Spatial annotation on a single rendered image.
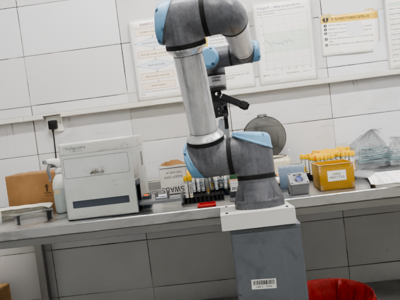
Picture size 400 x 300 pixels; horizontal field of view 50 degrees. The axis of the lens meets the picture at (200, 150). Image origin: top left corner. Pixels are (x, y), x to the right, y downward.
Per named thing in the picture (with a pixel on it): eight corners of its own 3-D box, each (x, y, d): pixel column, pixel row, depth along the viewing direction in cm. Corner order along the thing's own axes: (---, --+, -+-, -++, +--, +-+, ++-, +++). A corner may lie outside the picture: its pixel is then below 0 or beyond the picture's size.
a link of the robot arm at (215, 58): (225, 41, 150) (230, 47, 161) (194, 47, 153) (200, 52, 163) (228, 64, 151) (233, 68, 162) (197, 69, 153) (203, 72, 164)
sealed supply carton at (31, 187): (8, 214, 204) (2, 175, 203) (34, 204, 227) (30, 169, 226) (70, 209, 199) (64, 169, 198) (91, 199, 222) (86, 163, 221)
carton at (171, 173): (161, 199, 194) (156, 165, 193) (168, 189, 222) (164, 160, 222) (216, 193, 193) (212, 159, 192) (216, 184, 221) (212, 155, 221)
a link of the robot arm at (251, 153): (275, 172, 125) (269, 126, 125) (229, 177, 128) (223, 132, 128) (276, 170, 137) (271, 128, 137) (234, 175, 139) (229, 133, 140)
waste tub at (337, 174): (320, 191, 164) (317, 165, 163) (313, 186, 177) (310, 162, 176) (356, 187, 163) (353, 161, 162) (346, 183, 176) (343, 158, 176)
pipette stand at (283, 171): (281, 192, 173) (278, 167, 173) (280, 189, 180) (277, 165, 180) (306, 189, 172) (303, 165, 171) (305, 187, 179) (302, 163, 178)
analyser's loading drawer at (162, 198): (130, 209, 166) (128, 195, 166) (133, 205, 173) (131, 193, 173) (183, 202, 165) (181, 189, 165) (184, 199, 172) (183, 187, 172)
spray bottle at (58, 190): (49, 215, 186) (41, 160, 185) (56, 211, 195) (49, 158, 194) (68, 213, 186) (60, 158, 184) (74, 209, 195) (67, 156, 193)
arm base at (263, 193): (283, 206, 123) (278, 172, 123) (231, 211, 126) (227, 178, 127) (286, 200, 137) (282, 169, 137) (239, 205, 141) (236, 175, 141)
